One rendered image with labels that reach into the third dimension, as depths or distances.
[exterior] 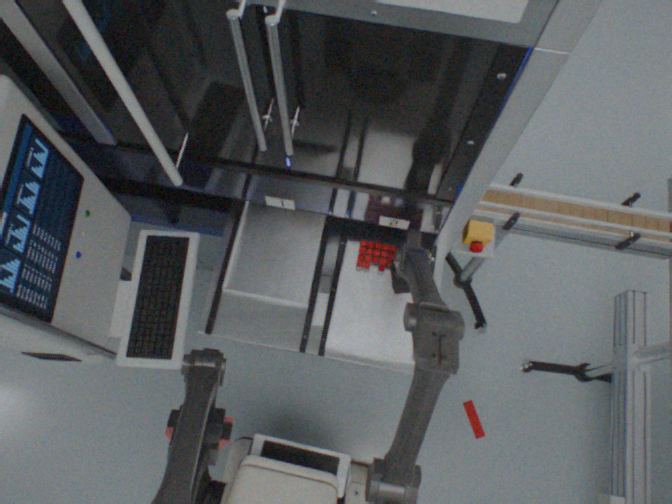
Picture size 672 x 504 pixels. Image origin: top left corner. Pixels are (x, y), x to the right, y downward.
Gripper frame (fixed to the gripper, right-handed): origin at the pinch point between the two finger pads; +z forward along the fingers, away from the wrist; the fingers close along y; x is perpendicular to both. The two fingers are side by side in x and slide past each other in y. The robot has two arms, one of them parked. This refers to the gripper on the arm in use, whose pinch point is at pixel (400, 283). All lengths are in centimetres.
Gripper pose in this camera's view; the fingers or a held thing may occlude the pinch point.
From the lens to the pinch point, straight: 165.3
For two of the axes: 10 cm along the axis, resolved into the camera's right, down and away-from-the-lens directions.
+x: -10.0, 0.6, -0.3
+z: 0.0, 3.2, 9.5
